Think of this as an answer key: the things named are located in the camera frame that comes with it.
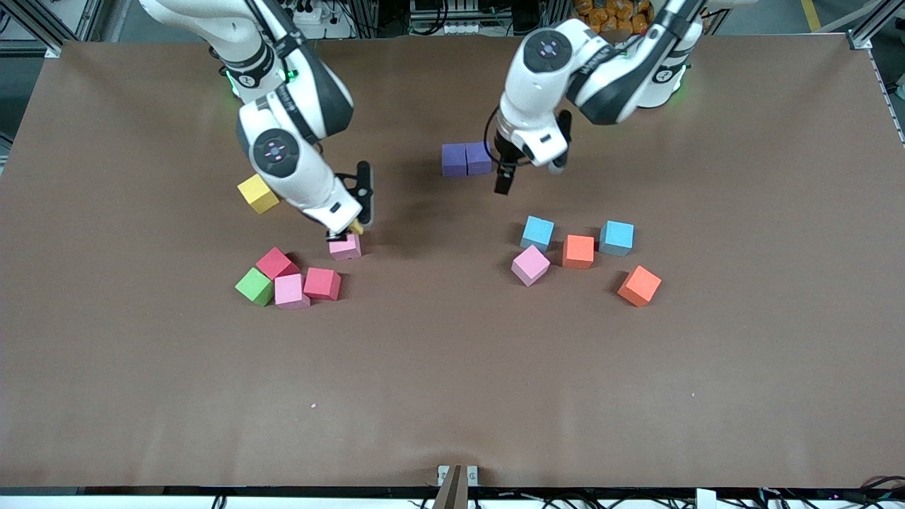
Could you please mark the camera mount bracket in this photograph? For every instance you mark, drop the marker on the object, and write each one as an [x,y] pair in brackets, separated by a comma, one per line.
[452,491]

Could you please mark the pink foam block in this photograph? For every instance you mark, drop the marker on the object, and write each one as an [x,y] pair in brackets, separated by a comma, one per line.
[291,291]
[346,249]
[530,265]

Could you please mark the blue foam block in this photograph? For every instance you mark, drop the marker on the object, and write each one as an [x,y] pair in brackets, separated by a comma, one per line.
[537,233]
[616,237]

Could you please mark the orange foam block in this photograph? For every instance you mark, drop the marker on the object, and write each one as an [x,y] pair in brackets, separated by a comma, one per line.
[578,251]
[639,285]

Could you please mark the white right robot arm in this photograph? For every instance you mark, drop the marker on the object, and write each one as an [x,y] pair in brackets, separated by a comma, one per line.
[283,152]

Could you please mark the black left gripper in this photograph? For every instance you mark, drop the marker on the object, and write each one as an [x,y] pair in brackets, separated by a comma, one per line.
[506,167]

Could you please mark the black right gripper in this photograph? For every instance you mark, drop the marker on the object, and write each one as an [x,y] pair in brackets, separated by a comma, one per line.
[334,235]

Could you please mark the aluminium frame profile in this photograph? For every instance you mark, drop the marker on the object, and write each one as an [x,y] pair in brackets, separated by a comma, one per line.
[53,51]
[859,41]

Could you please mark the white power strip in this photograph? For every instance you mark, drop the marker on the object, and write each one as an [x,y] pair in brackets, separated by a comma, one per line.
[318,18]

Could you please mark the yellow foam block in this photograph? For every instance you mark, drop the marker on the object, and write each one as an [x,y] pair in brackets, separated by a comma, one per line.
[357,227]
[254,196]

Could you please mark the red foam block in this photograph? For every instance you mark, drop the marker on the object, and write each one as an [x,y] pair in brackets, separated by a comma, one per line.
[322,283]
[274,261]

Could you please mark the bag of orange items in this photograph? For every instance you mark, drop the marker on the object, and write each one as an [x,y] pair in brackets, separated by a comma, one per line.
[608,18]

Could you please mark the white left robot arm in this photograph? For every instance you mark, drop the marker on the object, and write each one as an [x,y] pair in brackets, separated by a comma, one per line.
[608,78]

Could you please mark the green foam block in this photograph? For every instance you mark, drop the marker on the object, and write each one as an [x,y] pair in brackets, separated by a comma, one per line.
[254,286]

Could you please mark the small white device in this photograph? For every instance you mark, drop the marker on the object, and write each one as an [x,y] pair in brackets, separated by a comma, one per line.
[461,28]

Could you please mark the purple foam block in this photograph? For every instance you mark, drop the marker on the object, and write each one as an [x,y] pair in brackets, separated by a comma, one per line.
[479,158]
[454,159]

